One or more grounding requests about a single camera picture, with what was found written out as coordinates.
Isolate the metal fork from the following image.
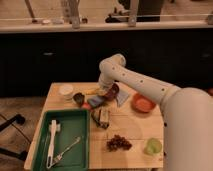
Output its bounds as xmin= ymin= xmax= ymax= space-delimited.
xmin=51 ymin=137 xmax=81 ymax=167

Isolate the green plastic tray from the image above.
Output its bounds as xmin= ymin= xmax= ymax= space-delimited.
xmin=31 ymin=109 xmax=90 ymax=171

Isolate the yellow banana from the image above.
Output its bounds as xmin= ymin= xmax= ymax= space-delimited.
xmin=83 ymin=88 xmax=100 ymax=95

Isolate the small metal cup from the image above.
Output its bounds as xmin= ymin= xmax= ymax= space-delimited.
xmin=73 ymin=93 xmax=85 ymax=106

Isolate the grey folded cloth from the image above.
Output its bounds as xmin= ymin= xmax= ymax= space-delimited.
xmin=116 ymin=89 xmax=129 ymax=107

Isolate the bunch of dark grapes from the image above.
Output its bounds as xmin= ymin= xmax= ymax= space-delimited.
xmin=106 ymin=135 xmax=132 ymax=151

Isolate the dark red bowl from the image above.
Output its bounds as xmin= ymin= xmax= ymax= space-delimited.
xmin=104 ymin=84 xmax=119 ymax=101

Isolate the wooden folding table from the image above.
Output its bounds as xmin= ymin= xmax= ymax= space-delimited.
xmin=24 ymin=83 xmax=163 ymax=170

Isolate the tan block with dark object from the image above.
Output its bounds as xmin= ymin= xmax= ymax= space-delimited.
xmin=91 ymin=108 xmax=109 ymax=129

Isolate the black chair base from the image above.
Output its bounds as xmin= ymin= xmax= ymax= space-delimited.
xmin=0 ymin=114 xmax=30 ymax=161

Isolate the red tomato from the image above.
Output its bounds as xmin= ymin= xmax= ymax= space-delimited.
xmin=81 ymin=102 xmax=92 ymax=111

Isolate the white handled brush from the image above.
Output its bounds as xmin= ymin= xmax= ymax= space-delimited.
xmin=46 ymin=120 xmax=60 ymax=169

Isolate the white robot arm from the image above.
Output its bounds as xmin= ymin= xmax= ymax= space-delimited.
xmin=99 ymin=54 xmax=213 ymax=171

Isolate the white ceramic cup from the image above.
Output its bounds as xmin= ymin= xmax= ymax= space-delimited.
xmin=59 ymin=85 xmax=74 ymax=100

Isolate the green plastic cup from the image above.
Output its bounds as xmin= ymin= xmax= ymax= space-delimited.
xmin=144 ymin=138 xmax=162 ymax=155

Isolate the orange bowl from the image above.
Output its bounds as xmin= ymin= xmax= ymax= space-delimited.
xmin=131 ymin=93 xmax=156 ymax=113

